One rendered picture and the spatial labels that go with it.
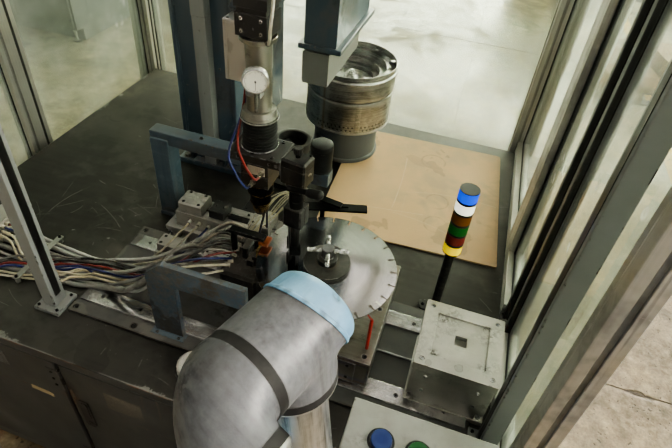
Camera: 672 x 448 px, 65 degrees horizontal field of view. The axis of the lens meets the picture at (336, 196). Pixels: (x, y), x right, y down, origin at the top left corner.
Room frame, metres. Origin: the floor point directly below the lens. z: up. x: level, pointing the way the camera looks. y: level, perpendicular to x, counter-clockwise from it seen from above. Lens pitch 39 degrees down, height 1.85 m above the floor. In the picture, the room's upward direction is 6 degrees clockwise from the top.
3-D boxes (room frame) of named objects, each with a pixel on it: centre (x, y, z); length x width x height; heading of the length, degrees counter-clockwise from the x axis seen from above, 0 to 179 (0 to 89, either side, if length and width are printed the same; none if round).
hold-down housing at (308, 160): (0.84, 0.08, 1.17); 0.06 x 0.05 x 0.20; 67
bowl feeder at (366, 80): (1.63, -0.01, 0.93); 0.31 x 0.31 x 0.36
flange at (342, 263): (0.84, 0.01, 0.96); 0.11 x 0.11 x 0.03
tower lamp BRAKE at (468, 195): (0.91, -0.29, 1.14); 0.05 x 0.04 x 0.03; 166
